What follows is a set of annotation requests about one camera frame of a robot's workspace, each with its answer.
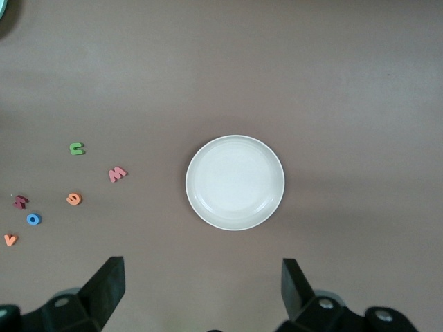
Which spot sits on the green foam letter u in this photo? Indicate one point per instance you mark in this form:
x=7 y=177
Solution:
x=72 y=148

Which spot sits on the pink foam letter w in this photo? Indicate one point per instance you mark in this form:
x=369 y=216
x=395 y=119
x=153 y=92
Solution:
x=116 y=174

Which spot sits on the orange foam letter v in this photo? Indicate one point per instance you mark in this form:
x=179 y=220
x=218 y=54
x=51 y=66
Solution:
x=9 y=241

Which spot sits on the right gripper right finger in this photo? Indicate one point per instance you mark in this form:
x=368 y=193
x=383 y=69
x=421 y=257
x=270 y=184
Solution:
x=311 y=311

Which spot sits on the green round plate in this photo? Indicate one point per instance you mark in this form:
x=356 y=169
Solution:
x=1 y=8

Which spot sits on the blue foam letter o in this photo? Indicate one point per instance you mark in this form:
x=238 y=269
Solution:
x=38 y=219

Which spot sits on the orange foam letter g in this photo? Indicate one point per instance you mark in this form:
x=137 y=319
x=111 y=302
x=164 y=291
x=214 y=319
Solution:
x=79 y=199

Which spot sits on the dark red foam letter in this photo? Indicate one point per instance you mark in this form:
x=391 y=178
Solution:
x=20 y=202

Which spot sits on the beige round plate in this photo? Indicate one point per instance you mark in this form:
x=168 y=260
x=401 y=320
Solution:
x=235 y=183

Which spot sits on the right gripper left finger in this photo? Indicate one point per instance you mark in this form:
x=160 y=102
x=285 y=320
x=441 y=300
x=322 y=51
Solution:
x=90 y=307

